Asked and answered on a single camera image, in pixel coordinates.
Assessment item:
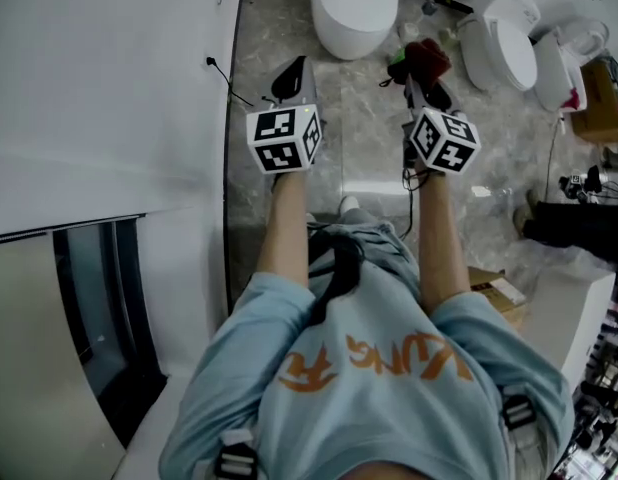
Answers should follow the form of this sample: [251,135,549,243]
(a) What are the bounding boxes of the white toilet with open seat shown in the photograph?
[532,17,611,114]

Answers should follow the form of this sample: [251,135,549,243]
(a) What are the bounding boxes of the flat cardboard box with label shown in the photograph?
[466,265,532,330]

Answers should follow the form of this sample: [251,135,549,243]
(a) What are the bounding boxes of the dark red cloth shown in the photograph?
[403,38,453,85]

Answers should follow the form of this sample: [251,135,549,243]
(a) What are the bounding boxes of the black wall plug cable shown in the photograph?
[205,56,256,108]

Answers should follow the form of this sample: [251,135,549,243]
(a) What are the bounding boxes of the black and white strap buckle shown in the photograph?
[500,386,541,450]
[214,428,261,480]

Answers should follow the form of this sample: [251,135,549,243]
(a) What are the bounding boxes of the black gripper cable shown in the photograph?
[399,166,427,242]

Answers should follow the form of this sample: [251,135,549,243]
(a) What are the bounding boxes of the person's left forearm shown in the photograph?
[255,169,316,290]

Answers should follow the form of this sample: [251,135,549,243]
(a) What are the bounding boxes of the light blue shirt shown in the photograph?
[160,266,576,480]

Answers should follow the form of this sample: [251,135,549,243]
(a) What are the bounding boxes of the black camera gear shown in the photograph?
[559,164,618,205]

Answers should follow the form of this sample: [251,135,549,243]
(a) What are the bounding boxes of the white toilet with flat lid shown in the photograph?
[456,0,541,93]

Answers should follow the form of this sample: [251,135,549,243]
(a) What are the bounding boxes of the dark glass panel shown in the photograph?
[52,216,169,450]

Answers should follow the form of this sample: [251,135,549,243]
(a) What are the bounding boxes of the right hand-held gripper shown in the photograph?
[402,74,483,175]

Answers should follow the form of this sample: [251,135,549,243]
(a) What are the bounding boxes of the white egg-shaped toilet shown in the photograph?
[310,0,401,61]

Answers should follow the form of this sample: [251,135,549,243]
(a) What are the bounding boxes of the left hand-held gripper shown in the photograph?
[245,55,325,176]

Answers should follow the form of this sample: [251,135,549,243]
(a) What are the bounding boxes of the shelf of small goods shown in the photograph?
[572,305,618,480]

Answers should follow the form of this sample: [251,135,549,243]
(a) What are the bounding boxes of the white counter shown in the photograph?
[536,267,617,395]

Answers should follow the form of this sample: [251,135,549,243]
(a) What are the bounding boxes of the large brown cardboard box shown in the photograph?
[569,60,618,145]

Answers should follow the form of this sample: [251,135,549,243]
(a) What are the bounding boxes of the person's right forearm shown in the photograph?
[412,167,474,315]

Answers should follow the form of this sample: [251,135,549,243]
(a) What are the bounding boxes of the grey trousers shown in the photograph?
[305,207,421,300]

